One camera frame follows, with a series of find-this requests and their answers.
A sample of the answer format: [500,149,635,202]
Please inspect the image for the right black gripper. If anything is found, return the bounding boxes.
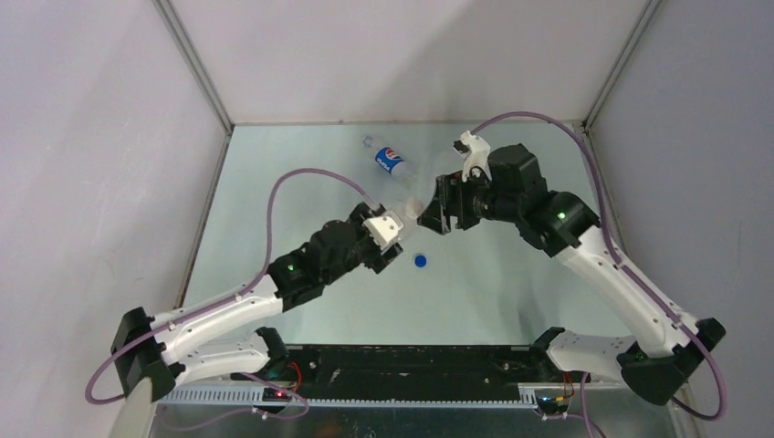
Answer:
[417,165,521,235]

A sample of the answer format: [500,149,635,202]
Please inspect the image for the clear bottle with yellow label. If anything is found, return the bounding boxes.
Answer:
[386,152,459,240]

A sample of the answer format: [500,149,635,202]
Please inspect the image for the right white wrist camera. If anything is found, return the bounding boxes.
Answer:
[453,130,492,183]

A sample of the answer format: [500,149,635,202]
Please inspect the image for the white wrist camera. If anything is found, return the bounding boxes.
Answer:
[453,130,492,183]
[363,211,404,251]

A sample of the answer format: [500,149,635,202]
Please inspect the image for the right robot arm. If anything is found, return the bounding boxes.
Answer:
[418,141,726,406]

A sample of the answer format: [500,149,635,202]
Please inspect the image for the purple cable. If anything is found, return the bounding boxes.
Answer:
[471,110,728,422]
[84,168,388,420]

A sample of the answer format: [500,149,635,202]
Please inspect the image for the right controller board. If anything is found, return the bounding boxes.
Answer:
[534,396,572,420]

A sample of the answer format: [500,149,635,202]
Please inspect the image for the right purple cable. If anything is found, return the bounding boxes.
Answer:
[471,110,728,422]

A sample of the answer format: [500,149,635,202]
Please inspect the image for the controller board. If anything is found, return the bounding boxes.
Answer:
[261,387,294,403]
[534,396,572,420]

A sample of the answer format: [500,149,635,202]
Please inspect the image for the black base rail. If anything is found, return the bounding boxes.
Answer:
[256,344,565,401]

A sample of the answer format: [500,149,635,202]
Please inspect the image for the white slotted cable duct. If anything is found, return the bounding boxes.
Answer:
[160,385,541,409]

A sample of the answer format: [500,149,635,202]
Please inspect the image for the left controller board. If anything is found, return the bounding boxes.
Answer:
[261,387,294,403]

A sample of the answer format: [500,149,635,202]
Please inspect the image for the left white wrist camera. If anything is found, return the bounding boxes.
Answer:
[363,211,404,251]

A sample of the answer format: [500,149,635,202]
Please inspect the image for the Pepsi labelled clear bottle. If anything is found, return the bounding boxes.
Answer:
[361,135,417,189]

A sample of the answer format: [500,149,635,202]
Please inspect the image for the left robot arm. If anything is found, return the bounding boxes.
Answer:
[111,203,417,402]

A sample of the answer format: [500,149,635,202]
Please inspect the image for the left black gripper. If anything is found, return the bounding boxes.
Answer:
[321,203,403,286]

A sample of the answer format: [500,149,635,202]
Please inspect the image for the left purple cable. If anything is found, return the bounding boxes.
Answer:
[84,168,388,420]

